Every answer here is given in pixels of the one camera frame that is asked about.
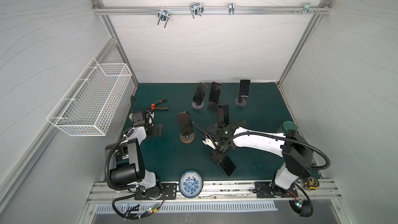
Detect left base cable bundle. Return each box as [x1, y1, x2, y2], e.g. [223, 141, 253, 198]
[111, 189, 167, 220]

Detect black stand back centre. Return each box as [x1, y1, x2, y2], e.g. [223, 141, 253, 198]
[207, 102, 218, 111]

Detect yellow black tape measure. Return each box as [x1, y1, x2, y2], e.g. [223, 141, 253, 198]
[303, 176, 320, 190]

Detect wooden base phone stand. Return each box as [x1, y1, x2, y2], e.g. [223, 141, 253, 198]
[180, 133, 195, 144]

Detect grey stand back right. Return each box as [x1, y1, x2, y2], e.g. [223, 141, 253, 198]
[235, 97, 247, 106]

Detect green lidded jar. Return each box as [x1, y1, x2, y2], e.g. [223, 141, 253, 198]
[276, 121, 298, 133]

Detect metal clamp left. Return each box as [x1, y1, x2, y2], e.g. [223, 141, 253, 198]
[157, 9, 170, 28]

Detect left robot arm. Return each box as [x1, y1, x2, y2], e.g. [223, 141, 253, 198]
[104, 111, 162, 198]

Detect metal bracket right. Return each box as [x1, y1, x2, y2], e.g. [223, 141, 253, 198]
[292, 3, 320, 16]

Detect purple stand back left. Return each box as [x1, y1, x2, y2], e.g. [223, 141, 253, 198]
[191, 101, 204, 110]

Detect white vent grille strip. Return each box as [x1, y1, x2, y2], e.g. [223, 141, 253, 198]
[95, 201, 278, 214]

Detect metal clamp centre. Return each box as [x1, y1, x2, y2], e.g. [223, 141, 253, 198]
[189, 3, 204, 18]

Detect right base cable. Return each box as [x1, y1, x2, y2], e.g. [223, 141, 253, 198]
[288, 183, 315, 218]

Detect aluminium crossbar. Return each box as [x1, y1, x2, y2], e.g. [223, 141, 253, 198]
[93, 5, 332, 16]

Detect white wire basket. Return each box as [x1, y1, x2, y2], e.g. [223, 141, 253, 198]
[46, 58, 132, 136]

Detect grey stand front right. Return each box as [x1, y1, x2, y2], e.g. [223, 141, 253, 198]
[238, 120, 247, 128]

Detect blue white patterned plate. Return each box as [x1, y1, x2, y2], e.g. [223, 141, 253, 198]
[178, 170, 204, 199]

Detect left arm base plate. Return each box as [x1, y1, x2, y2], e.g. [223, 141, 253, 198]
[134, 183, 177, 201]

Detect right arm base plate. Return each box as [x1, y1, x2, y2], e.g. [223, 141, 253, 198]
[253, 181, 298, 198]

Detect orange handled pliers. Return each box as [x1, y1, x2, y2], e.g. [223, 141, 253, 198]
[150, 99, 169, 111]

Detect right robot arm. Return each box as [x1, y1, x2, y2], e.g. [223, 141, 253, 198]
[199, 125, 331, 197]

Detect grey stand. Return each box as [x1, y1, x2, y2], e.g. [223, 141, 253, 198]
[235, 97, 247, 106]
[238, 120, 247, 128]

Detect black phone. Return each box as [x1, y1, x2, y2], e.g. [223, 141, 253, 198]
[217, 104, 230, 128]
[192, 83, 208, 105]
[218, 155, 236, 176]
[177, 111, 193, 136]
[238, 79, 251, 101]
[209, 82, 222, 104]

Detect metal clamp small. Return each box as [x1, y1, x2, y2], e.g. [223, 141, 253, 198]
[229, 3, 235, 16]

